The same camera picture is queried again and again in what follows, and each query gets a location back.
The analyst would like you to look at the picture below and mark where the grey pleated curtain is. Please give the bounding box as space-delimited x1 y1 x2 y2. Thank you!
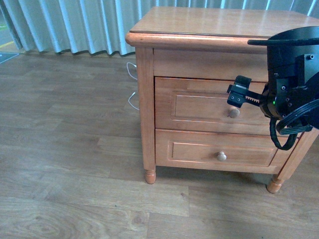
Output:
0 0 319 55

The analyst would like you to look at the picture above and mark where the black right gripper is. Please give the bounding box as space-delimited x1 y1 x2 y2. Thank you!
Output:
227 72 319 129

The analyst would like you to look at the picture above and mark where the grey floor sign mat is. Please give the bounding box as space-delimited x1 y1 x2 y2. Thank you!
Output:
0 52 19 64

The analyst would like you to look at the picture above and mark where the wooden nightstand cabinet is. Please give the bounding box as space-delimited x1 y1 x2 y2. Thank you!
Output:
126 6 319 193

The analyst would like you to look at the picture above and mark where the white floor cable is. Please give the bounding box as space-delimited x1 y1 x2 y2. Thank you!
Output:
126 62 140 111

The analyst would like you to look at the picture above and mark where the wooden top drawer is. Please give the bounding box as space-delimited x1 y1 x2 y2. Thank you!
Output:
155 77 270 135

